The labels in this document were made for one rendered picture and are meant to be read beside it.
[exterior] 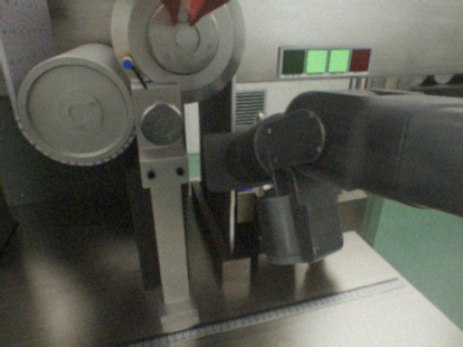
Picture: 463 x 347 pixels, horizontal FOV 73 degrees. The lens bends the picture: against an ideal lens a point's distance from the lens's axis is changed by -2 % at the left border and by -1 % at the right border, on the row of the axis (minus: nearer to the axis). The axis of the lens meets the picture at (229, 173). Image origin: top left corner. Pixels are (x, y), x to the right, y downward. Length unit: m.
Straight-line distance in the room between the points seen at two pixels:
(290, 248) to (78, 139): 0.27
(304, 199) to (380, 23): 0.71
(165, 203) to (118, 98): 0.13
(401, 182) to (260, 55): 0.61
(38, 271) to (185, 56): 0.43
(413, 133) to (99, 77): 0.31
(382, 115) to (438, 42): 0.86
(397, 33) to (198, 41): 0.66
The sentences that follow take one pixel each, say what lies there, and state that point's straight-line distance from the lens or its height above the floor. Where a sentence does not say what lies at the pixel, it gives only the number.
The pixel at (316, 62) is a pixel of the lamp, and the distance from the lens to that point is 0.81.
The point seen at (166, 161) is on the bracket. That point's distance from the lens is 0.33.
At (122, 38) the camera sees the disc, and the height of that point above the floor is 1.25.
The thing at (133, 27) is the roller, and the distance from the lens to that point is 0.37.
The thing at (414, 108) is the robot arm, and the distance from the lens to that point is 0.18.
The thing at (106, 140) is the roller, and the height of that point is 1.14.
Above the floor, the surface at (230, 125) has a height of 1.14.
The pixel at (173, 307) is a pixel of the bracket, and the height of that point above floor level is 0.91.
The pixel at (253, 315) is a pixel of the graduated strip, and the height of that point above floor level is 0.90.
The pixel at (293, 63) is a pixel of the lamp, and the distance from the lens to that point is 0.79.
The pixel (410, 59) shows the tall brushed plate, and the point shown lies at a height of 1.18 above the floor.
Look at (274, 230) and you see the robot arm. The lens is 0.27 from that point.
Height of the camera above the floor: 1.26
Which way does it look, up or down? 25 degrees down
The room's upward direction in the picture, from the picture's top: straight up
